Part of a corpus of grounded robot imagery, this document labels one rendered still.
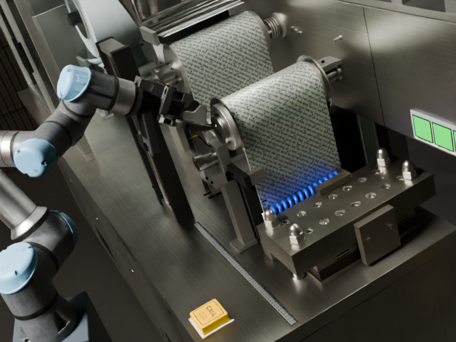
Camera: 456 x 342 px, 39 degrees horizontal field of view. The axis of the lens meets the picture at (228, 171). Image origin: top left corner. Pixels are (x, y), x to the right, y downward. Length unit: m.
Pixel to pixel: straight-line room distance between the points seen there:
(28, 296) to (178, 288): 0.36
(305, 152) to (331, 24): 0.31
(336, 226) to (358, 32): 0.44
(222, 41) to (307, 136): 0.34
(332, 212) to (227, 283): 0.32
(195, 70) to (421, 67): 0.57
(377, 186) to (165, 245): 0.62
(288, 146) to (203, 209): 0.46
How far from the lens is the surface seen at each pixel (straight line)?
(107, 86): 1.37
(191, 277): 1.67
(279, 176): 1.55
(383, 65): 1.47
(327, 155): 1.61
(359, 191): 1.56
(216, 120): 1.49
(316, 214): 1.51
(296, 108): 1.52
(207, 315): 1.50
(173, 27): 1.67
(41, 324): 1.65
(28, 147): 1.31
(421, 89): 1.40
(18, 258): 1.60
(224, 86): 1.69
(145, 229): 1.92
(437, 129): 1.40
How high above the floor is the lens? 1.89
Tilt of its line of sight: 29 degrees down
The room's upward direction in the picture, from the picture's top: 18 degrees counter-clockwise
